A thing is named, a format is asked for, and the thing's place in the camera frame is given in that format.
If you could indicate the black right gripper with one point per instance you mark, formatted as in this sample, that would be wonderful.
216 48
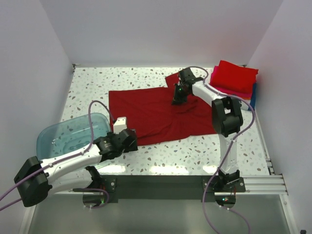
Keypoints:
177 100

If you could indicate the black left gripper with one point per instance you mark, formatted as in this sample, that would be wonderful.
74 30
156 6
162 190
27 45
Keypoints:
133 146

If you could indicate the dark red t shirt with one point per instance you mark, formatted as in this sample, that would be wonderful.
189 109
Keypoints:
151 114

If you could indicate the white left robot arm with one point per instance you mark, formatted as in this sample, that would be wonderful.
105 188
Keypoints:
37 179

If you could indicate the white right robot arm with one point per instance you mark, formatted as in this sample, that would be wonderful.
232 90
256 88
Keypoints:
226 120

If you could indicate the pink folded shirt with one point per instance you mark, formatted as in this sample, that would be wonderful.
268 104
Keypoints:
227 91

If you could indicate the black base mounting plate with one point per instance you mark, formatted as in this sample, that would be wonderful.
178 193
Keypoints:
112 188

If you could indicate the bright red folded shirt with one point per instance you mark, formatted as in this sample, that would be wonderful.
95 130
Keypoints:
233 77

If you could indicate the translucent blue plastic bin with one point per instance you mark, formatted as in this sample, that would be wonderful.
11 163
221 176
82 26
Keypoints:
64 137

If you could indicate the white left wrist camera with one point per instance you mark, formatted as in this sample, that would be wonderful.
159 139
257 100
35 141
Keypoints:
120 124

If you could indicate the aluminium frame rail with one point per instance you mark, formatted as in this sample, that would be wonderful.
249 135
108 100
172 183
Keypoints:
272 184

